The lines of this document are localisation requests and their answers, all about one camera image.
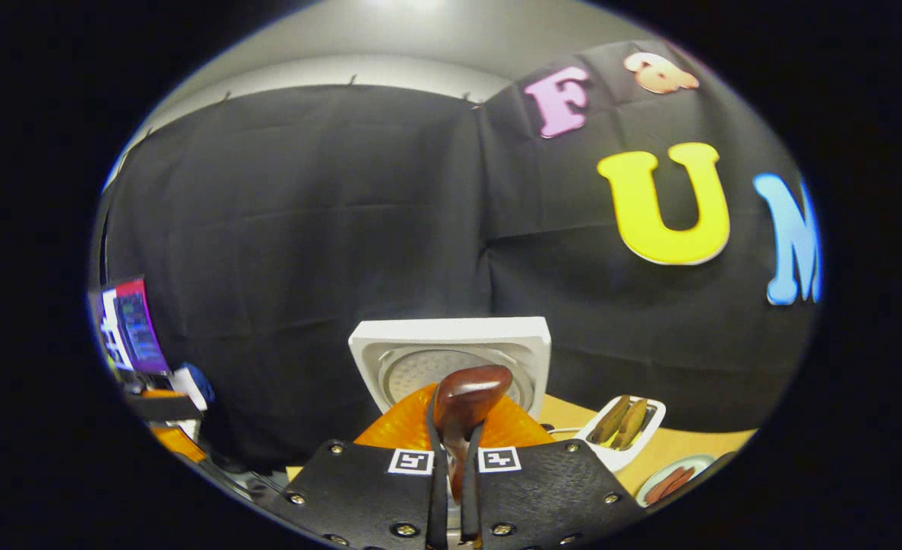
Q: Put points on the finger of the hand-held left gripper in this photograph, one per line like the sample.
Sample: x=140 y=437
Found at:
x=168 y=406

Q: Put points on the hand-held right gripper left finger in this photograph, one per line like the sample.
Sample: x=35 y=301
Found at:
x=359 y=489

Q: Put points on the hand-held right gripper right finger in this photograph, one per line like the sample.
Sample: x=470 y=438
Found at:
x=542 y=489

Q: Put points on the brown wooden spoon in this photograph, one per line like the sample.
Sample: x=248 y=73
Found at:
x=470 y=393

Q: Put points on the white rice cooker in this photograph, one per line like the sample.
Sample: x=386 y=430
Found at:
x=374 y=351

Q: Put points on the white and blue item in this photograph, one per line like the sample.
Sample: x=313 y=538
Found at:
x=195 y=382

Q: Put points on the computer monitor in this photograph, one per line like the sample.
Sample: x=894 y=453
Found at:
x=134 y=328

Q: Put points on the white toaster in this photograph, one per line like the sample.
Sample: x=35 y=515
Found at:
x=622 y=458

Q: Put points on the brown bread slice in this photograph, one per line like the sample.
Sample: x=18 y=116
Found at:
x=609 y=420
x=634 y=424

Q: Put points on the red meat slice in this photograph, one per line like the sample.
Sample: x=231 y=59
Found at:
x=680 y=480
x=661 y=485

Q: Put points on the light green plate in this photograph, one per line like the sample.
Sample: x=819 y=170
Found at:
x=699 y=464

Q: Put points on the black backdrop cloth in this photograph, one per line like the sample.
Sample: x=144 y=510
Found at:
x=305 y=229

